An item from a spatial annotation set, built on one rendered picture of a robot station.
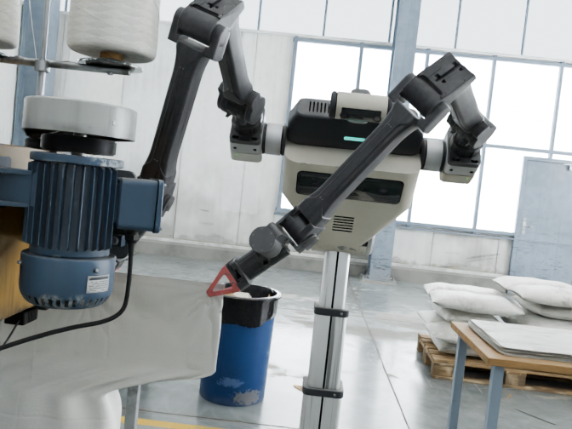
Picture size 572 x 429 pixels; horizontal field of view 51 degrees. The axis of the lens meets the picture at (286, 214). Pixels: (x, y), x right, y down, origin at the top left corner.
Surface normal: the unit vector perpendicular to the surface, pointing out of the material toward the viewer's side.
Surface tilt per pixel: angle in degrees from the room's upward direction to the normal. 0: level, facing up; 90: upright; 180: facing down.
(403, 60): 90
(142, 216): 90
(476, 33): 90
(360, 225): 130
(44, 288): 91
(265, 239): 74
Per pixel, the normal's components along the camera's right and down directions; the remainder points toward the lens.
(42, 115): -0.33, 0.01
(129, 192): 0.36, 0.09
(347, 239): -0.10, 0.68
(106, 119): 0.66, 0.12
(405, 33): -0.04, 0.05
